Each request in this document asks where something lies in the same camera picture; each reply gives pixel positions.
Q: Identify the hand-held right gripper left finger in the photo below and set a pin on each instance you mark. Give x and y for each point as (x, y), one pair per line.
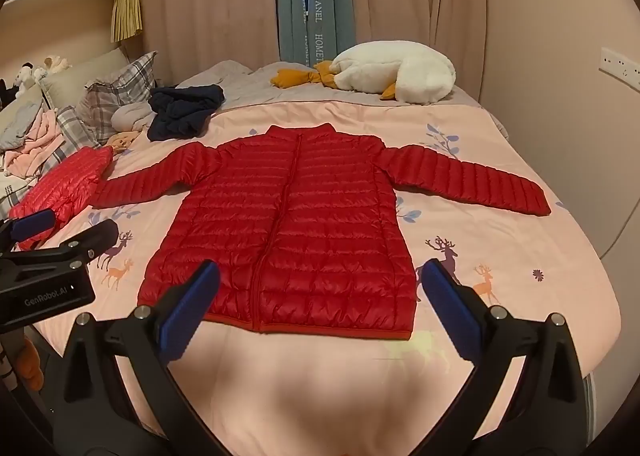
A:
(192, 308)

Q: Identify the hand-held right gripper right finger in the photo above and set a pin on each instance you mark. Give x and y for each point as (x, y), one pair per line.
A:
(450, 308)

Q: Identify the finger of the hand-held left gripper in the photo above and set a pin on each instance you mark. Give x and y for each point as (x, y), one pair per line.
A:
(92, 238)
(32, 222)

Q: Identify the red puffer jacket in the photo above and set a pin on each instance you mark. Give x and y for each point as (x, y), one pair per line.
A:
(310, 236)
(65, 186)

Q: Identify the person's left hand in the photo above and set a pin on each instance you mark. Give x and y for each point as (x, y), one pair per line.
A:
(27, 358)

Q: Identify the folded red puffer jacket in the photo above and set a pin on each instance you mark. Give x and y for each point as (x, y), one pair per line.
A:
(65, 186)

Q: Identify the pink garment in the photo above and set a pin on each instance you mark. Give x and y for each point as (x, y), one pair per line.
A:
(35, 146)

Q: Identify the pink deer print blanket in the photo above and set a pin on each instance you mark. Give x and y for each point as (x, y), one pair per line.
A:
(500, 246)

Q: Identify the grey blue garment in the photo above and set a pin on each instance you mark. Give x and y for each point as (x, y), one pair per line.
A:
(20, 129)

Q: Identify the plaid pillow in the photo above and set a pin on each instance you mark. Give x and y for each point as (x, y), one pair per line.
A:
(70, 129)
(120, 84)

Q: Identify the small doll toy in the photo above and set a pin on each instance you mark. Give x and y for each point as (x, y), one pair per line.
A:
(122, 140)

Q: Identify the grey rolled garment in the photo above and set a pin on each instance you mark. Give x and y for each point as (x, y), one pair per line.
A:
(131, 117)

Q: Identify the beige pillow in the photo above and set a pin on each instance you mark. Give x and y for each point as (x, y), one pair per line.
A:
(75, 76)

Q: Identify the navy blue garment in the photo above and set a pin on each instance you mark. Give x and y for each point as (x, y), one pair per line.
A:
(185, 111)

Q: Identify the yellow hanging tassel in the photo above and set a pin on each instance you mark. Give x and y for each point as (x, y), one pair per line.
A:
(125, 11)

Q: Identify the white goose plush toy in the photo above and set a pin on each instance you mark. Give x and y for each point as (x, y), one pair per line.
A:
(395, 66)

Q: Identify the white wall socket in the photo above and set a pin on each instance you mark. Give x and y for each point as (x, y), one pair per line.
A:
(617, 67)

